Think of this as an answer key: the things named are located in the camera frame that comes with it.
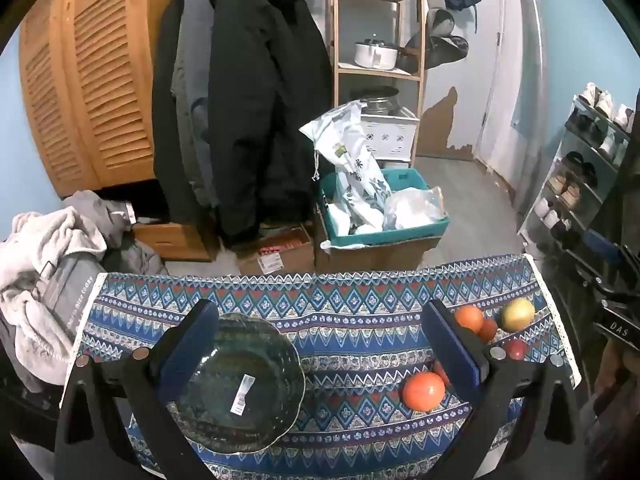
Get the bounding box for white lattice basket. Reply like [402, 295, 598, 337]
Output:
[360, 107, 420, 161]

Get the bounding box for black jacket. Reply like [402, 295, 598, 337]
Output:
[151, 0, 201, 226]

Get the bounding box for white printed bag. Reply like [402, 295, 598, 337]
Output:
[299, 100, 393, 231]

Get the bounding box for rows of shoes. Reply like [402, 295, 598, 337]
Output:
[532, 82, 638, 241]

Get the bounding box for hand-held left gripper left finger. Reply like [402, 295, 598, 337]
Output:
[54, 299, 221, 480]

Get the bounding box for yellow apple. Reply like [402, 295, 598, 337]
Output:
[500, 297, 536, 333]

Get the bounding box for white pot with lid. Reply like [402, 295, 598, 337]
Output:
[354, 36, 401, 70]

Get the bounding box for pile of grey white clothes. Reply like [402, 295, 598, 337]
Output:
[0, 205, 108, 376]

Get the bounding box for long black coat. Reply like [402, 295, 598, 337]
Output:
[207, 0, 333, 248]

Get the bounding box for teal plastic crate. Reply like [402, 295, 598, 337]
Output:
[319, 167, 450, 251]

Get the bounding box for large orange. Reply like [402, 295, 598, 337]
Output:
[402, 371, 447, 412]

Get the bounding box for wooden shelf rack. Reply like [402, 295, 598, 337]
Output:
[327, 0, 430, 168]

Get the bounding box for wooden louvered wardrobe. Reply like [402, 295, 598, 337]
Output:
[19, 0, 211, 198]

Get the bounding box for white door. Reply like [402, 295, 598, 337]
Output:
[475, 0, 546, 211]

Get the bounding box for wooden base drawer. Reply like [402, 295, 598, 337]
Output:
[131, 220, 221, 263]

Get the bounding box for green glass bowl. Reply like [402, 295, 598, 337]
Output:
[167, 312, 307, 455]

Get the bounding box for steel pot with dark lid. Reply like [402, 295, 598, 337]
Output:
[350, 87, 401, 117]

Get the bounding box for blue patterned tablecloth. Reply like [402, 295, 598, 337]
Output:
[60, 254, 583, 480]

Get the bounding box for clear plastic bag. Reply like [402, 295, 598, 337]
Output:
[382, 186, 446, 231]

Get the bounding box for cardboard box with red label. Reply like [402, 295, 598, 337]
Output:
[236, 225, 315, 276]

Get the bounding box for grey shoe rack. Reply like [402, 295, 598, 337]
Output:
[517, 82, 640, 281]

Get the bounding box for dark grey puffer jacket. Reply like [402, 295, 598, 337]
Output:
[102, 237, 168, 277]

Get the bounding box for dark hanging bags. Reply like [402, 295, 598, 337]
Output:
[400, 7, 471, 75]

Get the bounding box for grey printed cushion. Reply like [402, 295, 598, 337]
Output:
[30, 247, 108, 341]

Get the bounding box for person's right hand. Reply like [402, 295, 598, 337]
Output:
[594, 342, 640, 401]

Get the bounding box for large cardboard box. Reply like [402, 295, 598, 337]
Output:
[314, 200, 443, 273]

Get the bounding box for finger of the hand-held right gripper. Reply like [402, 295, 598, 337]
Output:
[582, 229, 632, 267]
[570, 255, 626, 306]

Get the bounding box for light grey garment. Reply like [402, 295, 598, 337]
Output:
[62, 190, 136, 251]

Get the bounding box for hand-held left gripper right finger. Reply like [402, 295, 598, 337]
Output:
[421, 299, 583, 480]

